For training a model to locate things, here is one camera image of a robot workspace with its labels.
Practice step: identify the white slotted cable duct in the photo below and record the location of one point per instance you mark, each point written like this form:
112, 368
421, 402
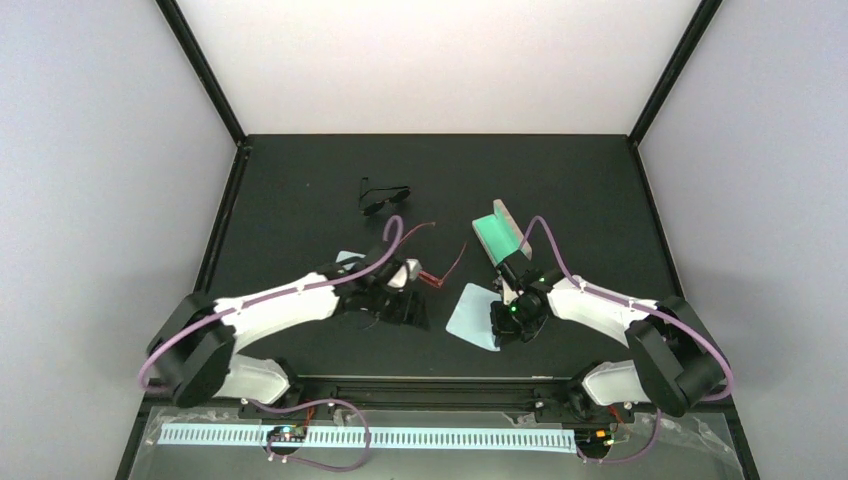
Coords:
415, 438

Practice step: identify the black round sunglasses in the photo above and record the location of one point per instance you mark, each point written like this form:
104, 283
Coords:
372, 200

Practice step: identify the light blue cleaning cloth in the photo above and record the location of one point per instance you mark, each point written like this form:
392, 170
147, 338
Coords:
344, 257
470, 320

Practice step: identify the black right frame post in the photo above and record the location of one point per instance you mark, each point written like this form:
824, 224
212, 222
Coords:
685, 48

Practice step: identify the right controller circuit board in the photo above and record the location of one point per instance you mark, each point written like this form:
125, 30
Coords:
602, 437

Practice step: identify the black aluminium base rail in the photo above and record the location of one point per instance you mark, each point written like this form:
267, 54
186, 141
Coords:
535, 395

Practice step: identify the grey felt glasses case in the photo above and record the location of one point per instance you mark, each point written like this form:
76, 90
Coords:
499, 234

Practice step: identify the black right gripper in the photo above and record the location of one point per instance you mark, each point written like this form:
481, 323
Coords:
502, 326

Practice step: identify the black left frame post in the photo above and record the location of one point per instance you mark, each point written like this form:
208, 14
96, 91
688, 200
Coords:
193, 52

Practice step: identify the controller circuit board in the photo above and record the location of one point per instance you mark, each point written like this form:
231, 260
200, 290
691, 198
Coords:
287, 434
602, 437

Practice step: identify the black frame post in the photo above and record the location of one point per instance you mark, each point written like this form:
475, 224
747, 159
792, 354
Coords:
193, 52
685, 48

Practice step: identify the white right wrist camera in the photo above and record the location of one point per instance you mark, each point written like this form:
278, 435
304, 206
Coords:
508, 295

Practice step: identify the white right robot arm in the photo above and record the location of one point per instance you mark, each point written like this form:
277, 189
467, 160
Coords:
674, 363

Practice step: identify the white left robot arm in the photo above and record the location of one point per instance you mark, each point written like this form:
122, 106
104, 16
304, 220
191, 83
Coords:
198, 353

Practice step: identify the left controller circuit board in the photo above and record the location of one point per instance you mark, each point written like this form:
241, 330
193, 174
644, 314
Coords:
287, 434

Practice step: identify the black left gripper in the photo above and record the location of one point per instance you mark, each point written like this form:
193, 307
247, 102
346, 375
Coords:
409, 311

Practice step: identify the pink transparent sunglasses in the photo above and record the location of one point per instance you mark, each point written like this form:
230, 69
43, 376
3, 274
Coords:
432, 280

